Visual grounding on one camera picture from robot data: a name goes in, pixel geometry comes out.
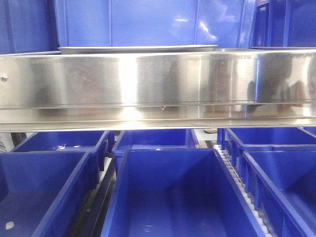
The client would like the blue bin rear right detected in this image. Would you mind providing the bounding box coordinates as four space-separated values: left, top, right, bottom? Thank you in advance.
221 127 316 173

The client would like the blue bin rear left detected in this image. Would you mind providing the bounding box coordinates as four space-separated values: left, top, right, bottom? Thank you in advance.
11 130 116 171

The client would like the blue bin rear centre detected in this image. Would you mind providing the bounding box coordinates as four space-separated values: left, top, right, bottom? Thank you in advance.
112 129 198 172

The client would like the stainless steel shelf rail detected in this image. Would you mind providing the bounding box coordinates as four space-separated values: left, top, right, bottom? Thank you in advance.
0 48 316 132

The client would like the silver metal tray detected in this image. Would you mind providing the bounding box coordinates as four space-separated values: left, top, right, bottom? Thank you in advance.
59 44 218 54

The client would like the blue bin upper right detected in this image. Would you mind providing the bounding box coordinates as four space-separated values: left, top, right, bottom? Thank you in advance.
252 0 316 47

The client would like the roller track rail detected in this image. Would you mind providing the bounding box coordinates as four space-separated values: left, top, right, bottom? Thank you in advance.
213 144 272 237

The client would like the blue bin lower right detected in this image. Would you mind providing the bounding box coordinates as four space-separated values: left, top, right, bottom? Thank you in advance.
243 151 316 237

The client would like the blue bin behind tray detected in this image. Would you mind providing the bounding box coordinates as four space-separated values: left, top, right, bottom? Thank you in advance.
54 0 257 48

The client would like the blue bin lower left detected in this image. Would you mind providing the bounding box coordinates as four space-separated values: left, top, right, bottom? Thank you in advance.
0 152 93 237

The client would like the blue bin lower centre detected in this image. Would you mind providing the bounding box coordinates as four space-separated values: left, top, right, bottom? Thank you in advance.
101 149 265 237

